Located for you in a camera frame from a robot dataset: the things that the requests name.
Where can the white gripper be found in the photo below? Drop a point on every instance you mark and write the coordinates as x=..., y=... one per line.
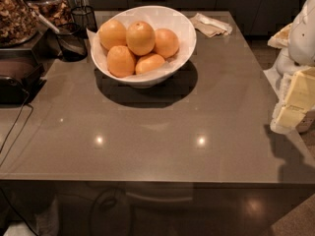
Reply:
x=303, y=36

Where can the orange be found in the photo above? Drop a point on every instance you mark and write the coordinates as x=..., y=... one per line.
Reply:
x=140, y=38
x=112, y=33
x=167, y=43
x=121, y=61
x=148, y=63

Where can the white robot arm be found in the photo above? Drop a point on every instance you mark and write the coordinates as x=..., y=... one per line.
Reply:
x=301, y=39

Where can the white ceramic bowl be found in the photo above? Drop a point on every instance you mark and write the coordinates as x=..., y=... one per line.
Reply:
x=160, y=17

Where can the folded paper napkins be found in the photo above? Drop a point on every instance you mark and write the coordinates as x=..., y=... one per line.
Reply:
x=209, y=26

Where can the dark glass cup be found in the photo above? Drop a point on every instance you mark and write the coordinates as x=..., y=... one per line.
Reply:
x=71, y=44

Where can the black appliance on left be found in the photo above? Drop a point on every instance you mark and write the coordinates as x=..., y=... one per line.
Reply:
x=20, y=77

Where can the large glass snack jar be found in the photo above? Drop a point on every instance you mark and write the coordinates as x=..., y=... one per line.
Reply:
x=17, y=23

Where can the black wire mesh cup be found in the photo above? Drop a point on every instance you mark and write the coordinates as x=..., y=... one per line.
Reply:
x=85, y=17

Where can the white spoon handle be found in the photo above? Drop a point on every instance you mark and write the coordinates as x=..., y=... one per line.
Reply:
x=43, y=20

